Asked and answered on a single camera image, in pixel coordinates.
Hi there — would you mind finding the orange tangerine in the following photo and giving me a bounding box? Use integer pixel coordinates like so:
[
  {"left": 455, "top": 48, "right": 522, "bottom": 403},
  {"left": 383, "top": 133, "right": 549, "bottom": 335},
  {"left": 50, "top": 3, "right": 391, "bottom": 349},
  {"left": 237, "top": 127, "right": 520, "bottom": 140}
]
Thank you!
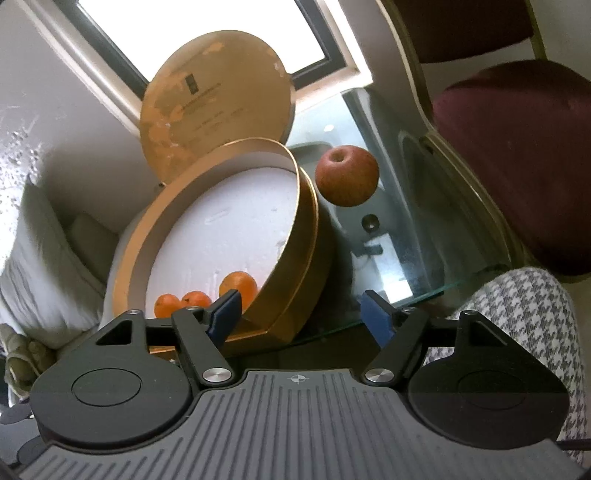
[
  {"left": 218, "top": 271, "right": 259, "bottom": 310},
  {"left": 181, "top": 290, "right": 212, "bottom": 308},
  {"left": 153, "top": 294, "right": 183, "bottom": 318}
]

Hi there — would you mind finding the round gold box lid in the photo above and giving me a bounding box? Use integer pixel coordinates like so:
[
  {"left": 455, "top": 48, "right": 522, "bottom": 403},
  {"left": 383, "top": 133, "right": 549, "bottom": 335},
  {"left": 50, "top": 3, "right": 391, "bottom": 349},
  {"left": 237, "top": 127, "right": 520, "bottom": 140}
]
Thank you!
[{"left": 139, "top": 30, "right": 296, "bottom": 184}]

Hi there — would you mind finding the grey duvet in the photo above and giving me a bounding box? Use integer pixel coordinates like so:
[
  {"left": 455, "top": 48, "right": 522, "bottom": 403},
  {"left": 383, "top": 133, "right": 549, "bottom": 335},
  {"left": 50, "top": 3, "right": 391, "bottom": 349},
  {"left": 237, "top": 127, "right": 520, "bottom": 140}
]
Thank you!
[{"left": 98, "top": 212, "right": 141, "bottom": 329}]

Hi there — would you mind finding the round gold gift box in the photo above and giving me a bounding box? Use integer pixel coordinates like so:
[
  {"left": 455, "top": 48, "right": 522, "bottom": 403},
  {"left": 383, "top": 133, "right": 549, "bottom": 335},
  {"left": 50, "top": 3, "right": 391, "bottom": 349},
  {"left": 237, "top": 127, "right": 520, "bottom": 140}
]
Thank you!
[{"left": 113, "top": 138, "right": 332, "bottom": 353}]

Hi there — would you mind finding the white foam insert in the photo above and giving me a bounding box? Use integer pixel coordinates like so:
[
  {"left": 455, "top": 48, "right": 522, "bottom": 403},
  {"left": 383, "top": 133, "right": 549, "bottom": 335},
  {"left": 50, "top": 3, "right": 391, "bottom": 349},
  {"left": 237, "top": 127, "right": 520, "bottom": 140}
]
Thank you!
[{"left": 145, "top": 167, "right": 297, "bottom": 316}]

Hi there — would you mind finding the houndstooth trouser leg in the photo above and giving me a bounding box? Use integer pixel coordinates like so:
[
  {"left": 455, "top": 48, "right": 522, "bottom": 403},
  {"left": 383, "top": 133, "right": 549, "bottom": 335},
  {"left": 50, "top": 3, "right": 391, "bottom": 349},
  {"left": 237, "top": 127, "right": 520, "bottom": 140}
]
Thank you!
[{"left": 448, "top": 267, "right": 588, "bottom": 440}]

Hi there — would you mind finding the grey pillow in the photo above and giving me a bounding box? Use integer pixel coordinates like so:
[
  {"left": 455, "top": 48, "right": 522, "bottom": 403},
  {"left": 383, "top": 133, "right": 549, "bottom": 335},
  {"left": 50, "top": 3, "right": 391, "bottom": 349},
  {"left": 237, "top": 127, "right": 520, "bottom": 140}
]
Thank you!
[{"left": 1, "top": 182, "right": 105, "bottom": 350}]

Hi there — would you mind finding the red apple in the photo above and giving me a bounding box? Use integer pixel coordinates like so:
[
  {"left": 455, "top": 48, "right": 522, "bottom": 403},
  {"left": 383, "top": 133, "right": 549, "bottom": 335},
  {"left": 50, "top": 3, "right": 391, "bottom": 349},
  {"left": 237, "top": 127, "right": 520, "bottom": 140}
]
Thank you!
[{"left": 315, "top": 145, "right": 380, "bottom": 207}]

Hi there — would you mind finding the maroon upholstered chair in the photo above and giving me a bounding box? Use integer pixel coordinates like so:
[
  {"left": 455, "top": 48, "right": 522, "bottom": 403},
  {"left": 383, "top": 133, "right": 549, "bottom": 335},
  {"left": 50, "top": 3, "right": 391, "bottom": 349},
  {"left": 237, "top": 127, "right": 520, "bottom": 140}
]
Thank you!
[{"left": 383, "top": 1, "right": 590, "bottom": 279}]

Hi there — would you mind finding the dark window frame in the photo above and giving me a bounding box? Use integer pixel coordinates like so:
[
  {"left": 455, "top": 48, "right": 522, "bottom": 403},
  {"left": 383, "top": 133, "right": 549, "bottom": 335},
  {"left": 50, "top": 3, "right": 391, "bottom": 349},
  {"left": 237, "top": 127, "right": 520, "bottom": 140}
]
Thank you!
[{"left": 56, "top": 1, "right": 348, "bottom": 97}]

